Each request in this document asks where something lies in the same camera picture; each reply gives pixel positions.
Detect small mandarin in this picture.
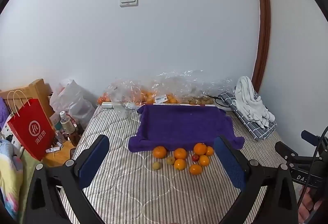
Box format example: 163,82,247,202
198,155,210,167

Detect small orange kumquat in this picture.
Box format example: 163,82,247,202
206,146,214,156

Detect small oval orange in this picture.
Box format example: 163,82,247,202
189,164,203,175

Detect small red fruit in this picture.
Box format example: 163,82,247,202
192,154,200,162

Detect large orange with stem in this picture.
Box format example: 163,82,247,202
193,143,207,156

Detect green kiwi fruit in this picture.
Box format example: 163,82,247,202
166,156,176,165
152,161,162,171

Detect small orange tangerine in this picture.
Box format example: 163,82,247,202
173,158,187,171

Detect rough mandarin orange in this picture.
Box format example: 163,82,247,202
153,146,167,159

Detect smooth round orange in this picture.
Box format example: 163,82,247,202
173,148,187,160

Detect person's right hand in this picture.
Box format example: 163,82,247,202
298,187,322,223

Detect wooden bedside table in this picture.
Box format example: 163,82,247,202
42,141,76,167

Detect grey checked cloth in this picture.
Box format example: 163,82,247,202
219,92,277,140

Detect plastic drink bottle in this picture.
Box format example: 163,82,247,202
59,111,81,147

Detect red paper gift bag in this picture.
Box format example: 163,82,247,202
7,98,55,161

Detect white striped towel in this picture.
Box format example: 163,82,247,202
235,76,275,127

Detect white plastic bag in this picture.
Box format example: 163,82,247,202
49,79,95,128

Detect striped quilt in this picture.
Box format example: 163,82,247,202
59,103,303,224

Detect clear plastic fruit bags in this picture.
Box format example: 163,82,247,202
97,70,233,116

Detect purple towel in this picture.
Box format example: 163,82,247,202
128,105,245,152

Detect brown wooden door frame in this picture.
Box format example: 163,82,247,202
252,0,271,92

